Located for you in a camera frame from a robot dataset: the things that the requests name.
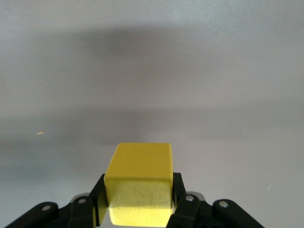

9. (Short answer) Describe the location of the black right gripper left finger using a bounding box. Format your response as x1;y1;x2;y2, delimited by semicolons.
4;173;109;228

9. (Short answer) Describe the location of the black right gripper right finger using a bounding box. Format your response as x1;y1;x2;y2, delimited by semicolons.
167;172;264;228

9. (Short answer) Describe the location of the yellow wooden block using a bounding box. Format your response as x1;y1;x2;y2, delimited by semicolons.
95;142;173;228

